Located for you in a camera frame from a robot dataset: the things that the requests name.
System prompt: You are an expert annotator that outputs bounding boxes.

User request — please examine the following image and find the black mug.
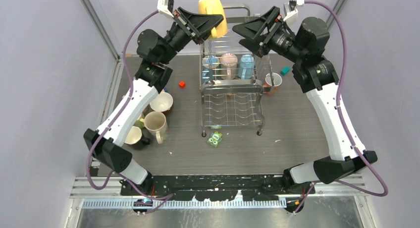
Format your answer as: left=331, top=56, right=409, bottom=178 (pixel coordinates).
left=125, top=126, right=153, bottom=150

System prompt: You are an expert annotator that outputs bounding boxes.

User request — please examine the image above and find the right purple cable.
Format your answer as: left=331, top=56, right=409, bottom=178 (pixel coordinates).
left=293, top=0, right=389, bottom=214

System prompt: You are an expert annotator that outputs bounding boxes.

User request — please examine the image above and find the green owl toy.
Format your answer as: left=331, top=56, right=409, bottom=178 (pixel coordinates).
left=207, top=131, right=223, bottom=148

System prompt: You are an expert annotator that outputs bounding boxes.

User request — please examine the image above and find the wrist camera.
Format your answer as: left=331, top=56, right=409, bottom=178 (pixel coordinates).
left=283, top=0, right=305, bottom=24
left=157, top=0, right=174, bottom=19

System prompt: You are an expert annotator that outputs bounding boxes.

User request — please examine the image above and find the wooden block under rack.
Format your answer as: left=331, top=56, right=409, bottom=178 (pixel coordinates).
left=226, top=93, right=234, bottom=99

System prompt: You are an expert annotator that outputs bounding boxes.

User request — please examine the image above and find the dark red mug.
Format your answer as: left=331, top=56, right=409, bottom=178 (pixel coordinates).
left=150, top=92, right=173, bottom=114

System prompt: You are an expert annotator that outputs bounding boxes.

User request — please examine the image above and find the blue upside-down cup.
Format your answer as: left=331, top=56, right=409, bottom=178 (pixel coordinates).
left=201, top=55, right=220, bottom=84

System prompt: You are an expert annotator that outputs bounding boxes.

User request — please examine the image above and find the beige cup tier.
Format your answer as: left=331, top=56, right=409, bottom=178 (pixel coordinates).
left=144, top=112, right=169, bottom=144

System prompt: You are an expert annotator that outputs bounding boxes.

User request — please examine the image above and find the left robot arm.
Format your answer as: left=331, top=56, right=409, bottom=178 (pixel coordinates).
left=83, top=7, right=224, bottom=195

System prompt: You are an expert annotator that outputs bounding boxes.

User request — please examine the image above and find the teal block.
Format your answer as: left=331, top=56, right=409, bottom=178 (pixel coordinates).
left=280, top=66, right=290, bottom=76

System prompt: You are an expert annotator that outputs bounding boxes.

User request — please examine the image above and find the light blue mug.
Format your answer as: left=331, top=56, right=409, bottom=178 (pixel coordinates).
left=238, top=54, right=255, bottom=79

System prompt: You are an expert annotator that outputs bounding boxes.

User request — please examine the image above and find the pink upside-down cup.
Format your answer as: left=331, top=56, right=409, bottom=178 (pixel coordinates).
left=219, top=53, right=238, bottom=80

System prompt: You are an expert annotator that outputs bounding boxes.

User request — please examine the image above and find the orange round block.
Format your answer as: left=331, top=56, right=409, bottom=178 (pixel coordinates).
left=178, top=81, right=186, bottom=89

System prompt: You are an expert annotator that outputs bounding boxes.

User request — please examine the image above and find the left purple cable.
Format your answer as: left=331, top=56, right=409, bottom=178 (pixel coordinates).
left=85, top=9, right=174, bottom=214

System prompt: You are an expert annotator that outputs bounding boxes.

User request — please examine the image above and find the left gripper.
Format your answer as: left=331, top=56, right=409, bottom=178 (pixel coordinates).
left=159, top=8, right=224, bottom=65

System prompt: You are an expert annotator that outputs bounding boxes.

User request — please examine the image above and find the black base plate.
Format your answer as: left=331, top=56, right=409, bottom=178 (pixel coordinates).
left=119, top=174, right=315, bottom=201

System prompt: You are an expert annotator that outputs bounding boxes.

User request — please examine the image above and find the purple cable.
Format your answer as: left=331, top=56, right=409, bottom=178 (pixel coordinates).
left=85, top=9, right=174, bottom=214
left=293, top=0, right=389, bottom=214

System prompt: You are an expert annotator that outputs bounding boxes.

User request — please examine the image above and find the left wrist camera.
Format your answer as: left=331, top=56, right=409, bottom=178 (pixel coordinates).
left=157, top=0, right=174, bottom=19

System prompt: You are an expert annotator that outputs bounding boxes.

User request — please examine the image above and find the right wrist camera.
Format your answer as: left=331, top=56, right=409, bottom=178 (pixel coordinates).
left=283, top=0, right=305, bottom=24

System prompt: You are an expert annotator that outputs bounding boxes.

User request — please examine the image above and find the metal dish rack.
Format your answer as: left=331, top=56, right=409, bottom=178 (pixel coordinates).
left=199, top=3, right=272, bottom=137

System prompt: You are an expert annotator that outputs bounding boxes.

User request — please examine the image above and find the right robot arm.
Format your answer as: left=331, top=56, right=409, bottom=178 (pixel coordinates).
left=232, top=7, right=377, bottom=194

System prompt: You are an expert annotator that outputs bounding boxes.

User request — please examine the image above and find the salmon pink mug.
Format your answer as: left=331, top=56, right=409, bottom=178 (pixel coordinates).
left=263, top=73, right=282, bottom=95

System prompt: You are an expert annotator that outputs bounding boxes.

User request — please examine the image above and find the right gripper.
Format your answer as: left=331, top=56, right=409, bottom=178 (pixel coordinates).
left=232, top=6, right=305, bottom=63

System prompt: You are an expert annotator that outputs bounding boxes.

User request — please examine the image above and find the yellow cup tier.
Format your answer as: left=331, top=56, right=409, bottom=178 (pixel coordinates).
left=198, top=0, right=228, bottom=40

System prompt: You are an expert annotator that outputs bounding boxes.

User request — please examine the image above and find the yellow mug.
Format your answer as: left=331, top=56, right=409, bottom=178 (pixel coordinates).
left=133, top=113, right=145, bottom=129

